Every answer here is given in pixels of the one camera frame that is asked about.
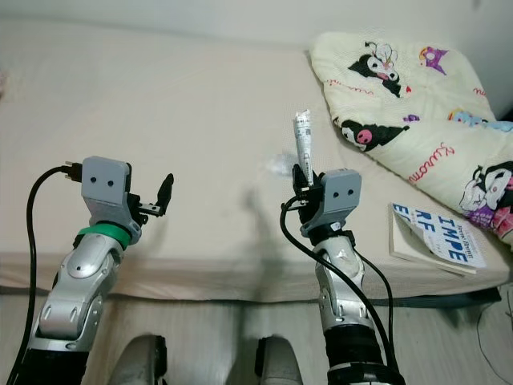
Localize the white printed tube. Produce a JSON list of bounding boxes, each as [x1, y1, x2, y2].
[[293, 108, 315, 181]]

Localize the white book blue letters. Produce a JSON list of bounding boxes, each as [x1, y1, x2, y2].
[[389, 202, 488, 276]]

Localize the cream bed mattress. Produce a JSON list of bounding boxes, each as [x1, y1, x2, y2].
[[0, 20, 513, 302]]

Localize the grey robot left leg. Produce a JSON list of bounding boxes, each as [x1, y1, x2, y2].
[[112, 333, 169, 385]]

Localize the grey robot leg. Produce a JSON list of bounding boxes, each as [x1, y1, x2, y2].
[[112, 333, 169, 385], [255, 335, 305, 385]]

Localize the grey robot right leg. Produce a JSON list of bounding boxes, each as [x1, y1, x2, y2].
[[255, 335, 305, 385]]

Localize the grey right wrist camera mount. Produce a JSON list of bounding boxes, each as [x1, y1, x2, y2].
[[301, 168, 363, 237]]

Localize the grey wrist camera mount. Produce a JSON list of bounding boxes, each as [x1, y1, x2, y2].
[[80, 156, 131, 229], [301, 168, 363, 237]]

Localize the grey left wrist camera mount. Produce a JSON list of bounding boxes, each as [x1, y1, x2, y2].
[[80, 156, 131, 229]]

